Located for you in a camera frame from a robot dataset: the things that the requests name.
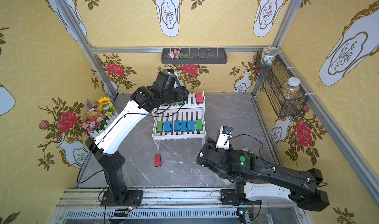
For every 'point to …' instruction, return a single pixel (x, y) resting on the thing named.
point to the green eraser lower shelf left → (160, 125)
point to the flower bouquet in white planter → (101, 112)
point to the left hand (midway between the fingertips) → (178, 91)
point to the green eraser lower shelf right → (199, 124)
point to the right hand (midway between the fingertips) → (212, 140)
